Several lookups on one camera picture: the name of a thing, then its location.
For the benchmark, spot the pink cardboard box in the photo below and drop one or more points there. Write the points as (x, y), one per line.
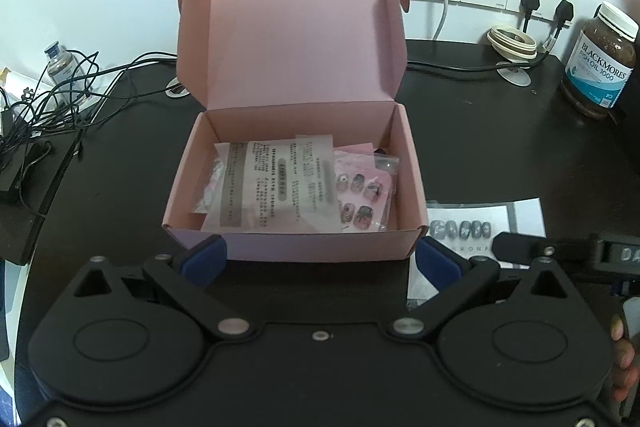
(300, 47)

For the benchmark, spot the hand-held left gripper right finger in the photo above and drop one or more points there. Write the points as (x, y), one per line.
(437, 259)

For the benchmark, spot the pink foil packet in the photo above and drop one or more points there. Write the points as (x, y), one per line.
(350, 154)

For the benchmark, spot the white plastic device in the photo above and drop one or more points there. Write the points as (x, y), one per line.
(20, 87)

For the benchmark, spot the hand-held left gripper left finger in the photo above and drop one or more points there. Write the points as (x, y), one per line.
(207, 257)

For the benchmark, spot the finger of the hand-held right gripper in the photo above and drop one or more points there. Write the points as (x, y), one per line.
(515, 247)

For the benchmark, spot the cream round lid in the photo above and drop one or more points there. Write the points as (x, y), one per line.
(510, 42)

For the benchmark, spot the white instruction packet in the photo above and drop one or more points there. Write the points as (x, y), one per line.
(270, 187)

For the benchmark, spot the black power plug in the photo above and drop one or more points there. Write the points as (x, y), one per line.
(564, 12)
(530, 2)

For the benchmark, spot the brown supplement bottle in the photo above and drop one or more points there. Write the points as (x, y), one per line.
(597, 62)

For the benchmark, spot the pink nail sticker packet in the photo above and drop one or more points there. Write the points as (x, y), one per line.
(360, 197)

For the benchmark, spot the person's right hand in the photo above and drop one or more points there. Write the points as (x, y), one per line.
(627, 362)

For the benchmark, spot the grey desk grommet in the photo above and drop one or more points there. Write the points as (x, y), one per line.
(177, 89)
(515, 76)

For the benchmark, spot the small clear bottle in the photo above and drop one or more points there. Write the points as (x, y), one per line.
(59, 67)

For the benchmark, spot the black wooden desktop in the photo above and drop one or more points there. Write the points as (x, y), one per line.
(125, 187)

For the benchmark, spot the grey nail set packet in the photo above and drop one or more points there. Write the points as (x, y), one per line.
(520, 219)

